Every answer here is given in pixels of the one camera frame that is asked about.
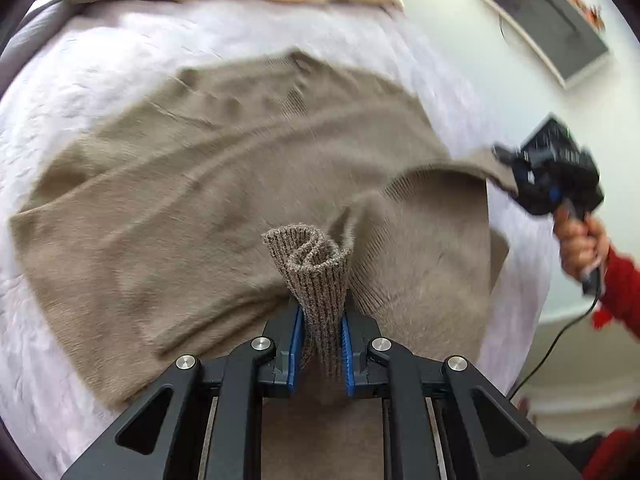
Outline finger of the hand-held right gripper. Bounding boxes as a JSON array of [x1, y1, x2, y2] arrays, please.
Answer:
[[492, 144, 524, 169], [512, 167, 533, 204]]

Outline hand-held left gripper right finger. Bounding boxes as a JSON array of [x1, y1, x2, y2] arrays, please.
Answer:
[[341, 310, 583, 480]]

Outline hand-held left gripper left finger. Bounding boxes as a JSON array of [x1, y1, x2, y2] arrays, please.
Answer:
[[62, 302, 305, 480]]

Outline beige knit sweater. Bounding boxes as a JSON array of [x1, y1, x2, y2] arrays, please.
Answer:
[[10, 47, 521, 480]]

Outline person's red-sleeved right forearm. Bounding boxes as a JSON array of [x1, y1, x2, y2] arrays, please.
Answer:
[[592, 245, 640, 341]]

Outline person's right hand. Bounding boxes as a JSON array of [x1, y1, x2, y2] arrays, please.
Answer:
[[554, 207, 612, 281]]

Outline person's red clothing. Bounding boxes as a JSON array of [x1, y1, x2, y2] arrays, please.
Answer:
[[582, 427, 640, 480]]

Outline pale embossed bedspread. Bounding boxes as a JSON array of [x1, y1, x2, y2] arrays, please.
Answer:
[[0, 0, 556, 480]]

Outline grey blanket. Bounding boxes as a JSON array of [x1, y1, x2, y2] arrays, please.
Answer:
[[0, 0, 71, 76]]

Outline wall-mounted screen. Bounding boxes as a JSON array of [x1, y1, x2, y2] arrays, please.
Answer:
[[469, 0, 611, 90]]

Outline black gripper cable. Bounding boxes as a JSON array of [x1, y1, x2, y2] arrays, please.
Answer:
[[507, 290, 601, 401]]

